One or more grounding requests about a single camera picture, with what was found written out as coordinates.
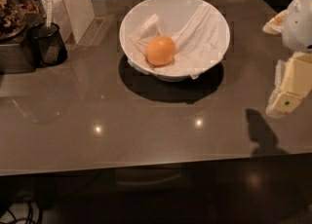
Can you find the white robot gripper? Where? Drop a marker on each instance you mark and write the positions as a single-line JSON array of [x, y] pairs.
[[298, 23]]

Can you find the orange fruit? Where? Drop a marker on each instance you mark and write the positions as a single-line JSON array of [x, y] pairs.
[[160, 50]]

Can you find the white cloth in bowl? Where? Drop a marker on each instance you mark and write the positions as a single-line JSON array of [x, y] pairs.
[[198, 43]]

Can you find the white ceramic bowl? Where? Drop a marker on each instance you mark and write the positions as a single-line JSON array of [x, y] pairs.
[[174, 10]]

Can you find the black mesh pen cup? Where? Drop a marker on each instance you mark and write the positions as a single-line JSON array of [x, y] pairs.
[[47, 44]]

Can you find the white tag in cup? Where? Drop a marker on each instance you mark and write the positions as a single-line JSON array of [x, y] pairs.
[[49, 12]]

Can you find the dark box under jar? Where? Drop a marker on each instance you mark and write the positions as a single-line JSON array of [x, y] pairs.
[[16, 56]]

